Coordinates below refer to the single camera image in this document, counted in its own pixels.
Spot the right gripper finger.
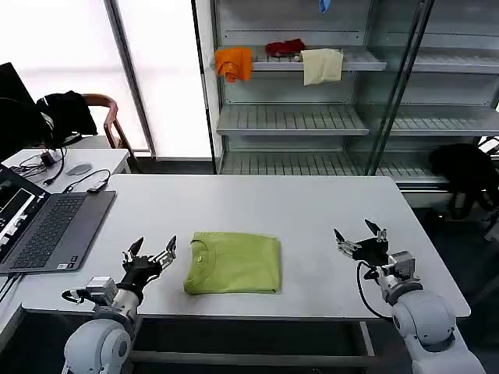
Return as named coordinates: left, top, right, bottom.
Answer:
left=363, top=218, right=388, bottom=244
left=333, top=228, right=361, bottom=259

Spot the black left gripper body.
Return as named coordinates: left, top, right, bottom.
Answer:
left=121, top=254, right=163, bottom=291

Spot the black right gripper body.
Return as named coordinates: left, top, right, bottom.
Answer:
left=352, top=236, right=391, bottom=266

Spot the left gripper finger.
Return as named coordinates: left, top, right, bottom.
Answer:
left=121, top=236, right=146, bottom=266
left=152, top=235, right=178, bottom=270

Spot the green t-shirt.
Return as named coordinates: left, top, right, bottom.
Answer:
left=182, top=231, right=283, bottom=296

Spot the grey laptop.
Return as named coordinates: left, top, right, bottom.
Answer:
left=0, top=163, right=118, bottom=274

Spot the white side table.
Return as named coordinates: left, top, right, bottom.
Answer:
left=0, top=147, right=131, bottom=177

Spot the grey oval mouse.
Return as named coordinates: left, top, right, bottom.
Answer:
left=65, top=163, right=94, bottom=177

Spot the black bag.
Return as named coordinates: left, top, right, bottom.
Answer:
left=427, top=143, right=499, bottom=221

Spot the brown wooden chair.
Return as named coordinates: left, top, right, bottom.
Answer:
left=81, top=93, right=138, bottom=164

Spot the grey metal shelf rack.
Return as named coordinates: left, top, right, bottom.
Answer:
left=191, top=0, right=499, bottom=195

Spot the black jacket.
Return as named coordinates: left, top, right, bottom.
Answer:
left=35, top=90, right=99, bottom=147

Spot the black monitor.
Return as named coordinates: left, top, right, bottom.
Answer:
left=0, top=62, right=51, bottom=162

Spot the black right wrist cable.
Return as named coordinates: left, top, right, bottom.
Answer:
left=356, top=261, right=395, bottom=322

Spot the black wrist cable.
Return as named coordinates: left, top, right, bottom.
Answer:
left=60, top=288, right=95, bottom=307
left=356, top=261, right=395, bottom=322

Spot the black cable with adapter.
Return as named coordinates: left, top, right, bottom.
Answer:
left=62, top=168, right=111, bottom=195

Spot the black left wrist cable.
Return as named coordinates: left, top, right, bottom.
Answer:
left=60, top=288, right=95, bottom=307

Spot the black charger cable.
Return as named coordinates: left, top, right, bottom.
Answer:
left=43, top=145, right=67, bottom=186

